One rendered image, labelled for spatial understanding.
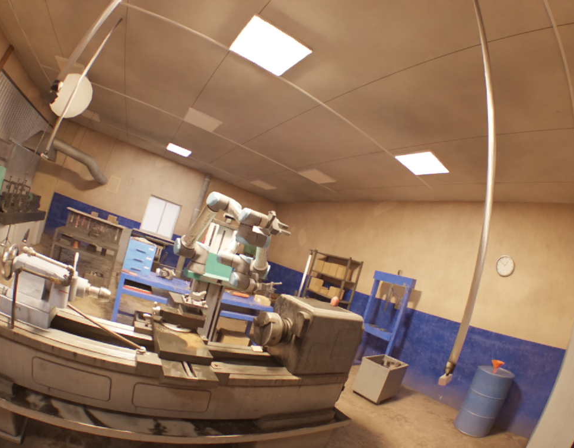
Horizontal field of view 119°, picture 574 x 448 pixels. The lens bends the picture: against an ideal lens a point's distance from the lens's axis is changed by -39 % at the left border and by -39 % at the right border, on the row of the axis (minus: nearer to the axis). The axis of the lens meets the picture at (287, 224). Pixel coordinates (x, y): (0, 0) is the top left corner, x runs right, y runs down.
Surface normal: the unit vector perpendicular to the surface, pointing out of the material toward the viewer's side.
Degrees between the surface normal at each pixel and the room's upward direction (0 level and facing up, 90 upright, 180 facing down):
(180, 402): 90
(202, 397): 90
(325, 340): 90
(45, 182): 90
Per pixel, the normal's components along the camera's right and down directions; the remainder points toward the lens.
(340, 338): 0.51, 0.05
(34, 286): 0.58, -0.28
